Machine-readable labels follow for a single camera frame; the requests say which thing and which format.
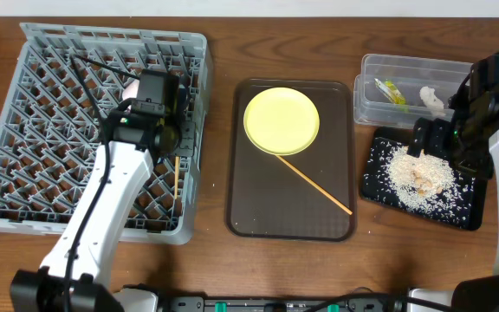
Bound clear plastic bin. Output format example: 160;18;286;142
353;54;471;129

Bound rice leftovers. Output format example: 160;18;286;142
387;146;455;204

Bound green snack wrapper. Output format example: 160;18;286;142
374;78;406;106

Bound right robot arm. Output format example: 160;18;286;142
408;84;499;311

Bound black tray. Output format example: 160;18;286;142
360;127;487;231

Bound white tissue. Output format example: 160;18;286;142
419;86;445;117

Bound grey dishwasher rack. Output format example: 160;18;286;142
0;23;212;235

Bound white bowl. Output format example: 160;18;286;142
122;80;140;101

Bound yellow plate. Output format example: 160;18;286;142
243;88;321;156

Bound wooden chopstick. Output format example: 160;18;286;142
173;156;180;200
276;155;353;215

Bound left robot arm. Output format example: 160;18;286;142
10;110;196;311

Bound dark brown serving tray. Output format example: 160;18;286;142
225;79;357;242

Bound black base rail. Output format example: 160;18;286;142
114;283;406;312

